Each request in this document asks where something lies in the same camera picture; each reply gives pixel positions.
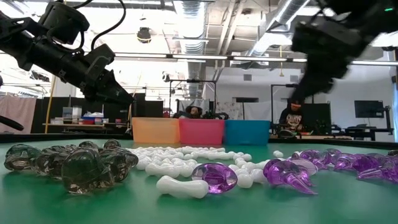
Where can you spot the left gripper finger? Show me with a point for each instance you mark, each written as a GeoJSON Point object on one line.
{"type": "Point", "coordinates": [112, 90]}
{"type": "Point", "coordinates": [91, 97]}

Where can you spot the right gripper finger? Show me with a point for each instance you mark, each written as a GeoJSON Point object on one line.
{"type": "Point", "coordinates": [314, 82]}

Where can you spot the orange plastic bin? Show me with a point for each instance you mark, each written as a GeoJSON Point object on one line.
{"type": "Point", "coordinates": [155, 130]}

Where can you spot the blue plastic bin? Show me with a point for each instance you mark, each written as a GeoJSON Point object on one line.
{"type": "Point", "coordinates": [246, 133]}

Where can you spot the pink plastic bin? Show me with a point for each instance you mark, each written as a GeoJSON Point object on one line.
{"type": "Point", "coordinates": [201, 132]}

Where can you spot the blue and red box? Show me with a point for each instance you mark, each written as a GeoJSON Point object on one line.
{"type": "Point", "coordinates": [88, 120]}

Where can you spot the clear plastic storage box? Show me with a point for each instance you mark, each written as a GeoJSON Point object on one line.
{"type": "Point", "coordinates": [72, 112]}

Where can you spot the person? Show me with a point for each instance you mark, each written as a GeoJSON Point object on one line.
{"type": "Point", "coordinates": [194, 112]}
{"type": "Point", "coordinates": [292, 119]}

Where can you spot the wooden shelf board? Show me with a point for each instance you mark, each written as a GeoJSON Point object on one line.
{"type": "Point", "coordinates": [53, 124]}

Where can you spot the pink curtain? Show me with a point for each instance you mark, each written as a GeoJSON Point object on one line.
{"type": "Point", "coordinates": [18, 107]}

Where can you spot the black computer monitor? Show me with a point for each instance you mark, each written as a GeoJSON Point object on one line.
{"type": "Point", "coordinates": [368, 109]}

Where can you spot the round black ceiling device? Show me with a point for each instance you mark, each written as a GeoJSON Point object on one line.
{"type": "Point", "coordinates": [144, 35]}

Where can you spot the black office desk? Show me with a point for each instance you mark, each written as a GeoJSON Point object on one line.
{"type": "Point", "coordinates": [363, 130]}

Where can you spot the black screen on stand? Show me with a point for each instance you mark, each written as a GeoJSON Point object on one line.
{"type": "Point", "coordinates": [247, 99]}

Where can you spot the black monitor stand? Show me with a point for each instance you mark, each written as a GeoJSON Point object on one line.
{"type": "Point", "coordinates": [388, 118]}

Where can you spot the green table mat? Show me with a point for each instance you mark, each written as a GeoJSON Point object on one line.
{"type": "Point", "coordinates": [342, 205]}

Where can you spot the black metal rig frame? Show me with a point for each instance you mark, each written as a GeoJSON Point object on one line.
{"type": "Point", "coordinates": [192, 81]}
{"type": "Point", "coordinates": [280, 85]}

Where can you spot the black partition wall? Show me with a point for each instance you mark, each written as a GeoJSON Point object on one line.
{"type": "Point", "coordinates": [149, 109]}

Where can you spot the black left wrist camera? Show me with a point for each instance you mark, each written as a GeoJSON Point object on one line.
{"type": "Point", "coordinates": [62, 21]}

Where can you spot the silver ceiling air duct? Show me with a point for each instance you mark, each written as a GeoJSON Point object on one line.
{"type": "Point", "coordinates": [190, 28]}
{"type": "Point", "coordinates": [276, 21]}

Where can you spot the black table frame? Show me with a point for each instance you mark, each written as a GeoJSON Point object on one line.
{"type": "Point", "coordinates": [40, 137]}

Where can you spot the long ceiling light rail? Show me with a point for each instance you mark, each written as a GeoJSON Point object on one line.
{"type": "Point", "coordinates": [199, 57]}

